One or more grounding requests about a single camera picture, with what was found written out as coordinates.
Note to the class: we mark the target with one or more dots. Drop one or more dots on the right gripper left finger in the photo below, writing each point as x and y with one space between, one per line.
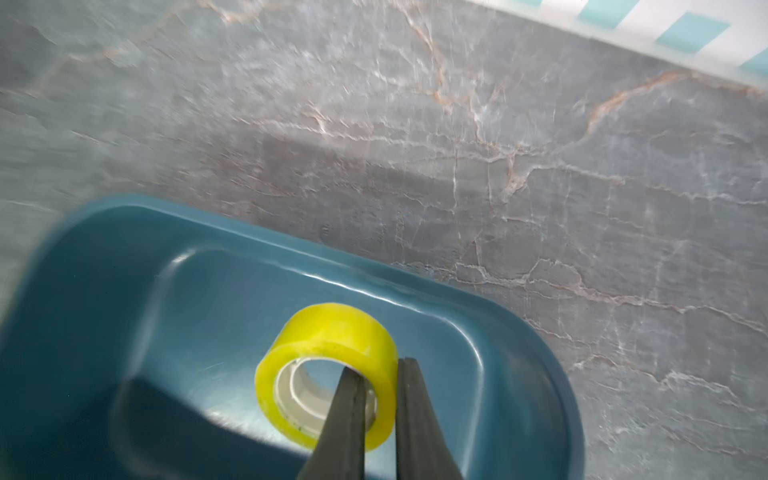
340 451

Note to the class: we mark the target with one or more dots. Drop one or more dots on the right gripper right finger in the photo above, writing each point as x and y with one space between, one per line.
421 451

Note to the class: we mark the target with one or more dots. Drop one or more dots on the yellow tape roll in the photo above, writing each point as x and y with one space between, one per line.
295 404

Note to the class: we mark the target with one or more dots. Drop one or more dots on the teal plastic storage box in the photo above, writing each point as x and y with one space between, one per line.
131 345

